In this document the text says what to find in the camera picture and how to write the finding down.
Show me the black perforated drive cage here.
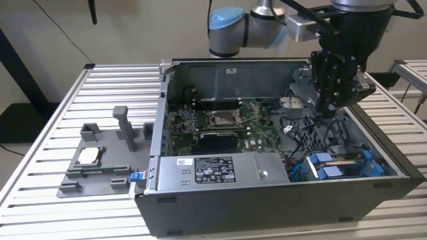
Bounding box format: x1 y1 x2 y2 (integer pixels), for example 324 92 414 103
274 109 334 154

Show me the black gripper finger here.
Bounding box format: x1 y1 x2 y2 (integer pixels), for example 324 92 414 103
308 50 338 120
333 71 377 109

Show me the black wire white connector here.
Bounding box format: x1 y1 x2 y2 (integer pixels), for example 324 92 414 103
278 116 294 135

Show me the silver power supply unit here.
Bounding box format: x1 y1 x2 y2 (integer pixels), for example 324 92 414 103
154 152 289 195

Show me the green motherboard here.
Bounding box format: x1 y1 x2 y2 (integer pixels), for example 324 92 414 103
168 99 288 156

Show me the metal socket cover frame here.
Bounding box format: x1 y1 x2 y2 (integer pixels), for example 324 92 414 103
234 101 261 123

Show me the grey parts rack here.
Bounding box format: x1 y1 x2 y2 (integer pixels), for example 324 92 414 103
56 105 154 199

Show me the metal slat side table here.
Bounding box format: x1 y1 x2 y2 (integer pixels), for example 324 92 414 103
385 59 427 106

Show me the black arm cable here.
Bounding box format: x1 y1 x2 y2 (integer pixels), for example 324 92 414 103
205 0 214 38

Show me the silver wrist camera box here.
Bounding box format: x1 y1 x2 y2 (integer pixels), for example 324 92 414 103
285 14 324 43

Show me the black floor cable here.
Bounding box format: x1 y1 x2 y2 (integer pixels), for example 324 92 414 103
0 143 21 156

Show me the black disk wire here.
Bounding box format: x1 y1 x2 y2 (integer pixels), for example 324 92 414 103
298 117 350 151

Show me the blue data wire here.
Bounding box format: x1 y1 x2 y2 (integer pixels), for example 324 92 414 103
288 161 304 182

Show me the CPU socket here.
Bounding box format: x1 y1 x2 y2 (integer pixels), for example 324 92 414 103
205 109 245 130

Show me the thin black wall cable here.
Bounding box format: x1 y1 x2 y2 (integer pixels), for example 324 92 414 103
32 0 93 65

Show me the grey disk bay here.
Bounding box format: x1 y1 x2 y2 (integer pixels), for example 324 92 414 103
304 148 390 181

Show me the black hanging strap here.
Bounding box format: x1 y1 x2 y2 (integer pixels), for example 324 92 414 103
88 0 98 25

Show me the silver CPU chip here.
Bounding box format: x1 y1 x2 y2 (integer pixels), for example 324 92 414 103
76 147 101 165

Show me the silver metal bracket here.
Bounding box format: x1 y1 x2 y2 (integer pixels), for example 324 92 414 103
277 96 313 111

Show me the black stand with base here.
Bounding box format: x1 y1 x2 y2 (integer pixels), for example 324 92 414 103
0 27 58 144

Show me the thin metal locking lever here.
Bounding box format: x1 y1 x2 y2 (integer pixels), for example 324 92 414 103
194 98 214 113

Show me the black open PC case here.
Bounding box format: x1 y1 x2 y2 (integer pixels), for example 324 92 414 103
134 56 427 238

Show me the black graphics card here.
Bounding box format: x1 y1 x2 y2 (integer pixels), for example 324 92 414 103
197 131 240 154

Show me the hard disk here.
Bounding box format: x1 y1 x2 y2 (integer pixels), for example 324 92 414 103
304 149 385 180

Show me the blue case latch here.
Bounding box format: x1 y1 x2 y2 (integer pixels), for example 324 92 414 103
128 171 144 184

